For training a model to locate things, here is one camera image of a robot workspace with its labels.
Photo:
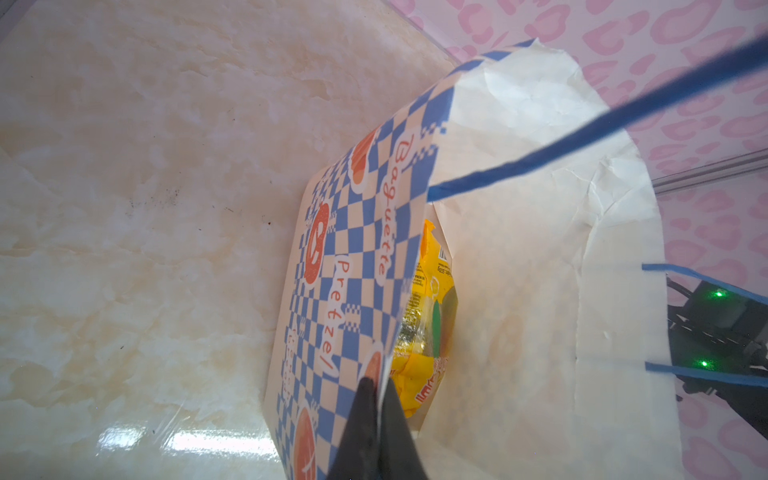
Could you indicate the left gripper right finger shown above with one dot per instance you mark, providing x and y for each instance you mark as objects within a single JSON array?
[{"x": 398, "y": 456}]

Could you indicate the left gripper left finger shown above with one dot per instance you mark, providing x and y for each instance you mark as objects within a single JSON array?
[{"x": 357, "y": 454}]

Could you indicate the yellow mango candy bag front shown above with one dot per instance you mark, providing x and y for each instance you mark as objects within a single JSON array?
[{"x": 424, "y": 341}]

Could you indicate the white paper bag blue handles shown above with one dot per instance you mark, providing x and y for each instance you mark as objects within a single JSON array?
[{"x": 559, "y": 366}]

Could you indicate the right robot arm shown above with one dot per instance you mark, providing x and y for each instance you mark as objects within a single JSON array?
[{"x": 721, "y": 331}]

